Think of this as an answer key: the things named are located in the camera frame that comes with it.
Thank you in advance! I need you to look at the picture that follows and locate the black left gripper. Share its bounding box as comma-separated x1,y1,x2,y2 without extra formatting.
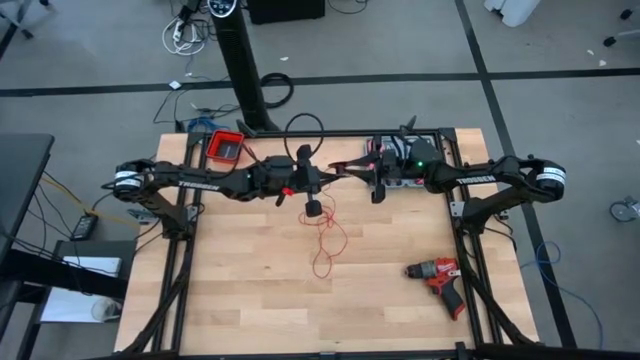
267,143,348,219

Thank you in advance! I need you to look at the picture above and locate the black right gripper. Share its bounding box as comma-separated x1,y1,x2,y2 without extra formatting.
328,134,417,205

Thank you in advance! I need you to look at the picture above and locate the red plastic bin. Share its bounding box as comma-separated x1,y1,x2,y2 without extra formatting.
205,129,246,165

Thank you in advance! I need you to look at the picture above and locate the black tower fan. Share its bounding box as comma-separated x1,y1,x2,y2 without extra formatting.
207,0,280,134

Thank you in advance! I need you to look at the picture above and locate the black box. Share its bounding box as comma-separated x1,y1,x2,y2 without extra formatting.
248,0,326,25

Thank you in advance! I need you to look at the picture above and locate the white plastic container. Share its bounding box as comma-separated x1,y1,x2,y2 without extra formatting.
483,0,542,28

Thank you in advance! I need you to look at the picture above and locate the black cart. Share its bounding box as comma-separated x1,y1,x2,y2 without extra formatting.
0,238,139,360

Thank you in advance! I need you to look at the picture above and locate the black power adapter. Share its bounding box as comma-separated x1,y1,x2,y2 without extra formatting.
69,213,100,241

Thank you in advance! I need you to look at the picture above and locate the white sheet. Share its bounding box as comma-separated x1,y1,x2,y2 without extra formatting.
62,256,123,279

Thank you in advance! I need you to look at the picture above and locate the clear plastic cup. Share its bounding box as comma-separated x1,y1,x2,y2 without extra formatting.
90,297,123,323

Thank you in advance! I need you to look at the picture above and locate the grey caster wheel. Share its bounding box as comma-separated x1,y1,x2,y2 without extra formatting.
608,197,640,224

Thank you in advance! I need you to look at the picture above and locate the black desk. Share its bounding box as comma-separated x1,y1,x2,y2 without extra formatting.
0,132,55,251

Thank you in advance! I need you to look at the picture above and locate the black coiled floor cable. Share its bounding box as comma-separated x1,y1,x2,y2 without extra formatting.
259,72,295,110

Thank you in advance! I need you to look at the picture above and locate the red cordless drill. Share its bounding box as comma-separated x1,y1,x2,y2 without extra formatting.
404,257,467,322

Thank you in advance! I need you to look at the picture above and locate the short blue floor cable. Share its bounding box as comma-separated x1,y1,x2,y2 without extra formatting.
187,115,231,134

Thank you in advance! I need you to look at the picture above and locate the grey metal clamp bracket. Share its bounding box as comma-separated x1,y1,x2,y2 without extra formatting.
127,208,164,226

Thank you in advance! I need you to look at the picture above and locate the long blue floor cable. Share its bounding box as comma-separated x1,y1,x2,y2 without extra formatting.
519,241,605,351

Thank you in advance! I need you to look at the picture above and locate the white power strip with cables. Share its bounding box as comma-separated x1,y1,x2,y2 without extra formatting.
162,17,207,56

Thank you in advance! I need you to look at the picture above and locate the yellow cable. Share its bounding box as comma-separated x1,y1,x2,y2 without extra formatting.
42,175,141,230

